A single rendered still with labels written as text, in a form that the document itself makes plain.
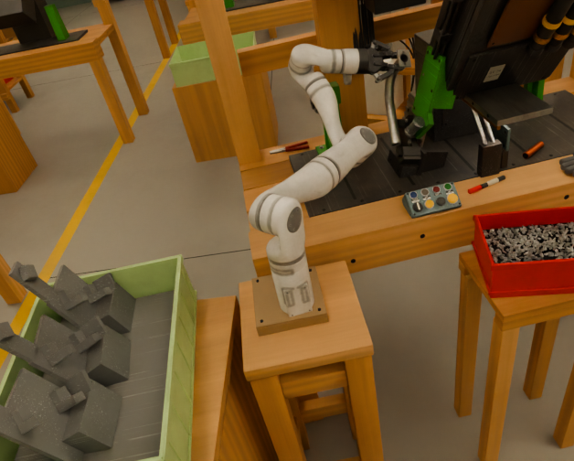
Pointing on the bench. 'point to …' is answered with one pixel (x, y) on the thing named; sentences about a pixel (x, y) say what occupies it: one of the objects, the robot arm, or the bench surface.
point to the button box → (430, 199)
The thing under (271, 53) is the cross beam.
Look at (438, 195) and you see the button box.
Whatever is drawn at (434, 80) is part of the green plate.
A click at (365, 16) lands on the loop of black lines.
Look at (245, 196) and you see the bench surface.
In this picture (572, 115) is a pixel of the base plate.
